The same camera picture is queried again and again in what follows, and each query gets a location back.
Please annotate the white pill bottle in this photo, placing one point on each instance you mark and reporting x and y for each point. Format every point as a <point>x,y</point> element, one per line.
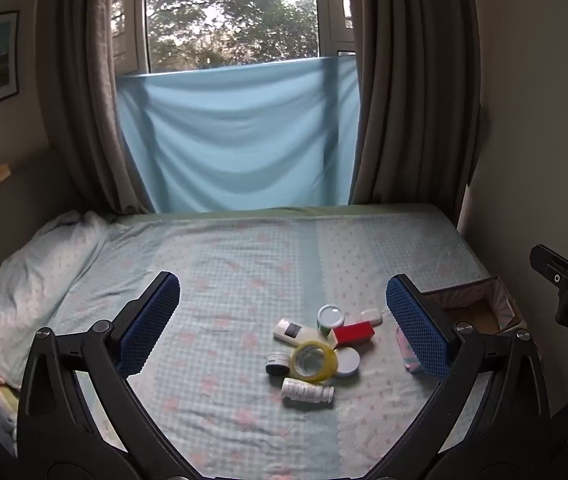
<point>306,392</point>

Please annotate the window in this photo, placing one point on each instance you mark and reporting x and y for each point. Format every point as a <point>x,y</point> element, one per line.
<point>234,10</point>

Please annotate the crumpled pale quilt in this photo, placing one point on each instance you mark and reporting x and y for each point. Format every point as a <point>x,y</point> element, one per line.
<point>39,285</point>

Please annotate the checked floral bed sheet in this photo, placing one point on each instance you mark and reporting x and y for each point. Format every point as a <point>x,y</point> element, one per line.
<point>244,270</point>

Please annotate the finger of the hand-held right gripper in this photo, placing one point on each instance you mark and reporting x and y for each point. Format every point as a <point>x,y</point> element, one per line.
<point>554,262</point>

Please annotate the light blue cloth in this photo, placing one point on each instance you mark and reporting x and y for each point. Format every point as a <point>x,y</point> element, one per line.
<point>234,140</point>

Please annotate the brown curtain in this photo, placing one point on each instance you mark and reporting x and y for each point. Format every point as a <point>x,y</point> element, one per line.
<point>414,85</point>
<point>79,85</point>

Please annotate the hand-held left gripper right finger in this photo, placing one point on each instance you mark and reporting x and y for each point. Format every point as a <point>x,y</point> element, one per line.
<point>416,325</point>

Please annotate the small dark jar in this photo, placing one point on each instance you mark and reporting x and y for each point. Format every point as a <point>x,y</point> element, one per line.
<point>278,364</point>

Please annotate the small white case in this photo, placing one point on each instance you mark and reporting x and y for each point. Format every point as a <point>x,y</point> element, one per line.
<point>371,316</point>

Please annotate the yellow tape roll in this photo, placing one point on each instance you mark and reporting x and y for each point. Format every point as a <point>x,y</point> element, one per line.
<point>298,360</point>

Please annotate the red box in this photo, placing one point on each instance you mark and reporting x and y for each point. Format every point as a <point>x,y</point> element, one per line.
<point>356,333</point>

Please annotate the white remote control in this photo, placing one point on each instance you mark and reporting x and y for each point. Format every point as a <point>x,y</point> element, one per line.
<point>289,331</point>

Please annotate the pink and blue packet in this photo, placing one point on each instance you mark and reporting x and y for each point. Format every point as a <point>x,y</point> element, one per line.
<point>407,355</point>

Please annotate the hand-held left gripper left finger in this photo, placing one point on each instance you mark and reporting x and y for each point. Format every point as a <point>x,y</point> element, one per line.
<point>149,325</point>

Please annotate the grey headboard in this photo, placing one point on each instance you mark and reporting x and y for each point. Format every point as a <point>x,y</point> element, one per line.
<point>29,190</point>

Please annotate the cardboard box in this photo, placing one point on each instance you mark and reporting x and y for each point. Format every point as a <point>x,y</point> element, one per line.
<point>484,315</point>

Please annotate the green jar with white lid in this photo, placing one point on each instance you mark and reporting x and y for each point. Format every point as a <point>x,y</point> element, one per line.
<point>330,316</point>

